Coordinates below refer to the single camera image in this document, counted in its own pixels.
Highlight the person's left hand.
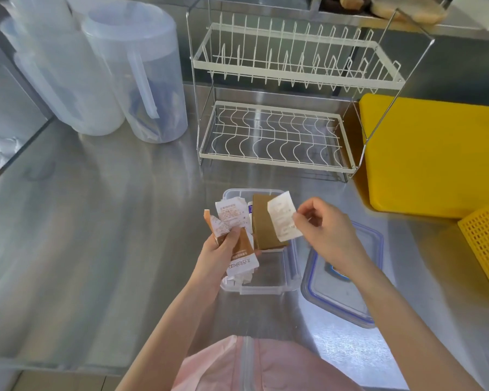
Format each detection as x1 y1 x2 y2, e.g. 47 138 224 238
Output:
192 227 243 292

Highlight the person's right hand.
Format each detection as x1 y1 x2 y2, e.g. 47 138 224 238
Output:
293 197 370 276

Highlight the brown and white sachet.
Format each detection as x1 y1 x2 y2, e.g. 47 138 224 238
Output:
227 227 260 278

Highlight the small white paper receipt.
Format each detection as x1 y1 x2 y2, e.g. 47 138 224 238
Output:
267 191 304 242

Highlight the large printed white receipt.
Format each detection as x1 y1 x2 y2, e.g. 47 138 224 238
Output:
215 197 250 232

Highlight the orange brown card strip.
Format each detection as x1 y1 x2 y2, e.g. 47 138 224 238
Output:
203 209 215 245

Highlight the person's right forearm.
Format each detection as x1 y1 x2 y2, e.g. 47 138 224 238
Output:
337 259 486 391

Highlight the person's left forearm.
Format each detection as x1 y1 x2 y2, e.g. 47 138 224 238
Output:
116 280 221 391

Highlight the brown paper packet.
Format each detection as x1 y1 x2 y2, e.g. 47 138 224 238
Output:
252 194 289 251

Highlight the clear plastic storage box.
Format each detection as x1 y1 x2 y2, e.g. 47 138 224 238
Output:
219 188 303 296

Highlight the clear lid with blue rim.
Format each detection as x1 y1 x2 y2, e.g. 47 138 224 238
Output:
300 221 385 329

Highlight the white two-tier dish rack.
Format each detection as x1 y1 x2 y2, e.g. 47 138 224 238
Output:
185 0 436 183

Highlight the pink garment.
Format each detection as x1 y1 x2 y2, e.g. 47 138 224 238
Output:
170 335 365 391

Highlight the yellow plastic cutting board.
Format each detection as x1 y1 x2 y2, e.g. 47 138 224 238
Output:
358 93 489 219

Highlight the yellow perforated plastic basket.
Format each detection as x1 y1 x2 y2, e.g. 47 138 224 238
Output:
457 196 489 307

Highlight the clear plastic pitcher with lid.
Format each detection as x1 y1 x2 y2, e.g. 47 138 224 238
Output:
81 1 189 144

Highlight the tan bread loaf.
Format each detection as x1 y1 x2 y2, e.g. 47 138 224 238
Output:
369 0 450 26

